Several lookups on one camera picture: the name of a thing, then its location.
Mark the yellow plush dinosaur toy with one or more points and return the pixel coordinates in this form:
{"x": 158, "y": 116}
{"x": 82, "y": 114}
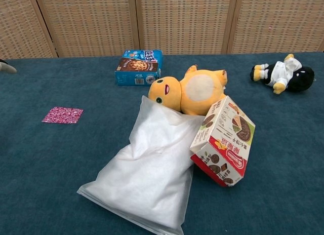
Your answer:
{"x": 200, "y": 90}

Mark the white red snack box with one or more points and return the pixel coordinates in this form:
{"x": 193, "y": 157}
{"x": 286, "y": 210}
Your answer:
{"x": 227, "y": 133}

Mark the white plastic bag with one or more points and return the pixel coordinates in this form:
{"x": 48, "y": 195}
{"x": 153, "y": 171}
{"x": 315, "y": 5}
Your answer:
{"x": 146, "y": 169}

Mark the blue chocolate cookie box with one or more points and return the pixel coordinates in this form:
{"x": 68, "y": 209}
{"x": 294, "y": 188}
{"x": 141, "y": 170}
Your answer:
{"x": 138, "y": 68}

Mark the black penguin plush toy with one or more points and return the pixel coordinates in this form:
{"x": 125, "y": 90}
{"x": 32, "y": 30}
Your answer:
{"x": 301, "y": 79}

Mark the pink patterned square card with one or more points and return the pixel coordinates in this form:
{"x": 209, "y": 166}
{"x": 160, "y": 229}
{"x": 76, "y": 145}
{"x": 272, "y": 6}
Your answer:
{"x": 62, "y": 115}

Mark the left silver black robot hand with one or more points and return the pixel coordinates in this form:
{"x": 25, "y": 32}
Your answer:
{"x": 7, "y": 68}

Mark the woven bamboo folding screen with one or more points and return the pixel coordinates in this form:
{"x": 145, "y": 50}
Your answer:
{"x": 177, "y": 22}

